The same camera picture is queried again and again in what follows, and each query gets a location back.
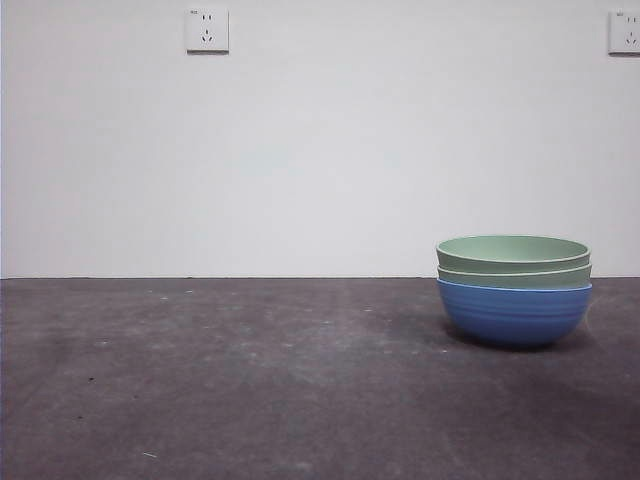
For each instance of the pale green ribbed bowl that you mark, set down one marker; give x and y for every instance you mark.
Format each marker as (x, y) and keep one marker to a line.
(515, 280)
(512, 252)

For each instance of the blue ribbed bowl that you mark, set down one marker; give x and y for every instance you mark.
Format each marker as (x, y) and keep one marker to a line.
(515, 315)

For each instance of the white wall socket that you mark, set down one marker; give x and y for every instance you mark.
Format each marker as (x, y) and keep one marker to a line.
(207, 30)
(625, 32)

